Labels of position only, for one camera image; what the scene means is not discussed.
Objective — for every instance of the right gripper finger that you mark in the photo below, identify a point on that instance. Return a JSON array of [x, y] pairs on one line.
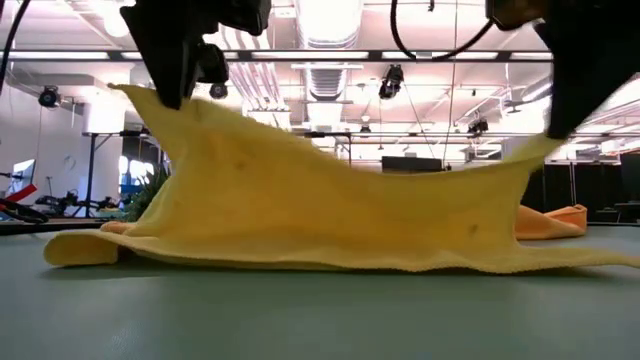
[[567, 115]]

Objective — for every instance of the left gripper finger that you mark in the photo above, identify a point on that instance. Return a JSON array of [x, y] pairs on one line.
[[172, 90], [212, 62]]

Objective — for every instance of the orange microfiber towel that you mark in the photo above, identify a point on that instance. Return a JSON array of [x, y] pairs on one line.
[[550, 225]]

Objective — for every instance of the yellow microfiber towel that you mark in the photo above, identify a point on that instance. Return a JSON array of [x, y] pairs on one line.
[[310, 215]]

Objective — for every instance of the black ceiling spotlight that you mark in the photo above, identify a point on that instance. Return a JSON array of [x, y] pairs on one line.
[[50, 96], [218, 91], [390, 85]]

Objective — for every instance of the black partition panels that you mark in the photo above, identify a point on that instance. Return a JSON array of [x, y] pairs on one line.
[[590, 190]]

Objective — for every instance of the black overhead rig beam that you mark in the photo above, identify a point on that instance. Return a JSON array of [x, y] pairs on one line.
[[310, 55]]

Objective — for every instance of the small potted green plant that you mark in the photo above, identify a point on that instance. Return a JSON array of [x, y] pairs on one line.
[[145, 197]]

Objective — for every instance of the black background stand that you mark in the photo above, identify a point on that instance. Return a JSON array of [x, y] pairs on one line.
[[91, 175]]

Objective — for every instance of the black computer monitor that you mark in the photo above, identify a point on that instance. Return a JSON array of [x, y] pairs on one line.
[[412, 164]]

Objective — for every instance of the background desk monitor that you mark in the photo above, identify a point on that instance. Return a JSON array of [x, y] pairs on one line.
[[24, 176]]

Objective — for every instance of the green table mat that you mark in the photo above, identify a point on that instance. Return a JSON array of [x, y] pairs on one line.
[[300, 320]]

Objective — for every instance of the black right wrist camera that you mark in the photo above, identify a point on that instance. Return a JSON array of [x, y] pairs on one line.
[[515, 12]]

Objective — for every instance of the black background rig frame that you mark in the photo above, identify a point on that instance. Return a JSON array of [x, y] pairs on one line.
[[340, 135]]

